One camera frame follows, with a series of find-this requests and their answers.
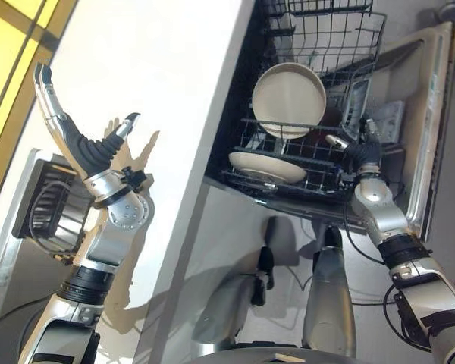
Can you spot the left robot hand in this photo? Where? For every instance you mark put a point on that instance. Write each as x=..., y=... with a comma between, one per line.
x=87, y=151

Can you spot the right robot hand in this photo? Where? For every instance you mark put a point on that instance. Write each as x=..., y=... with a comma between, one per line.
x=366, y=152

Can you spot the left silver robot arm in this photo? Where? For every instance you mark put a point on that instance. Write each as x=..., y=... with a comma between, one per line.
x=117, y=216

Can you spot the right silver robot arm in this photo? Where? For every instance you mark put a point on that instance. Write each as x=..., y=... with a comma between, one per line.
x=386, y=220

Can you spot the steel dishwasher door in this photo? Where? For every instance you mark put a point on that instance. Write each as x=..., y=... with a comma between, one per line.
x=428, y=125

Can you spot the dishwasher tub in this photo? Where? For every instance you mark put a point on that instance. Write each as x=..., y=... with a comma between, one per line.
x=235, y=113

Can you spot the detergent dispenser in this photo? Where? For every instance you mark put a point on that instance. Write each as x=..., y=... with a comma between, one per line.
x=392, y=121

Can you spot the grey cutlery basket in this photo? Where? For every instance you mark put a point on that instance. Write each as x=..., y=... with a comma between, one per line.
x=358, y=102

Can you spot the black sink drain rack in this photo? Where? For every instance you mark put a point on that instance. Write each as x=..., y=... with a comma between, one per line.
x=41, y=204

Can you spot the large beige plate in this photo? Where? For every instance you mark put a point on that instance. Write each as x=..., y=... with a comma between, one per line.
x=288, y=95

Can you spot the right silver robot leg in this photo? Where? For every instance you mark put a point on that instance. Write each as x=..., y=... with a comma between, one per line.
x=328, y=295

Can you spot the silver robot leg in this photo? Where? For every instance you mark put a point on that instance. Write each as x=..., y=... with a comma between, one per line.
x=231, y=303
x=328, y=295

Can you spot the left silver robot leg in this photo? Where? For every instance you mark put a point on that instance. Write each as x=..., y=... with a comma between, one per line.
x=231, y=303

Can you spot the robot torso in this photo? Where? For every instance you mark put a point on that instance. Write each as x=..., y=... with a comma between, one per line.
x=280, y=356

